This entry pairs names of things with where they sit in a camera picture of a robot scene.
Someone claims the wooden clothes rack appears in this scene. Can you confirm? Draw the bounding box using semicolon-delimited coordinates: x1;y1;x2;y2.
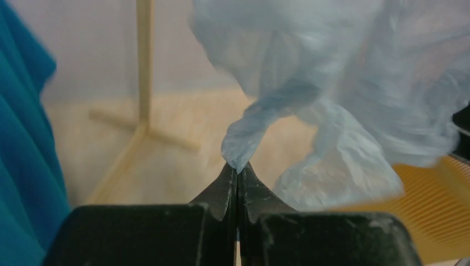
86;1;200;204

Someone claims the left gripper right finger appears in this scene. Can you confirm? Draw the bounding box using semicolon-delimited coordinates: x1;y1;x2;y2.
238;166;422;265

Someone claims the blue t-shirt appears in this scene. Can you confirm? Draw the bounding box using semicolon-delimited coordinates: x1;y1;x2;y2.
1;1;70;265

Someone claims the light blue plastic trash bag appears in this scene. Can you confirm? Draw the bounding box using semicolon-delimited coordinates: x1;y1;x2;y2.
191;1;469;211

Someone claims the yellow plastic trash bin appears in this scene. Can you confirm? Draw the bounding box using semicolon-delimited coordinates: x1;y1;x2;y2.
337;156;469;264

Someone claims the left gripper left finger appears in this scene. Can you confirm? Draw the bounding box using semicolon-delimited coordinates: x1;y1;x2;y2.
43;165;237;265

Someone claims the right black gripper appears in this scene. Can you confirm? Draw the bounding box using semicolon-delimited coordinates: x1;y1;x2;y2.
452;106;470;162

